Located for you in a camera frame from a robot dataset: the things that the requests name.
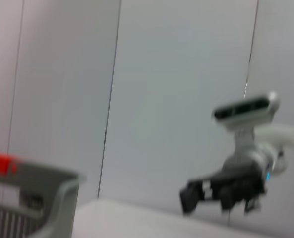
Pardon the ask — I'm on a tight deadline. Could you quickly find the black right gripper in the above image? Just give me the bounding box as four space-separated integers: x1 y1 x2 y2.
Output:
178 161 268 216

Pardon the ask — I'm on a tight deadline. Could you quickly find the grey perforated plastic storage bin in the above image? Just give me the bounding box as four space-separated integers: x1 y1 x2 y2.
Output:
0 150 88 238

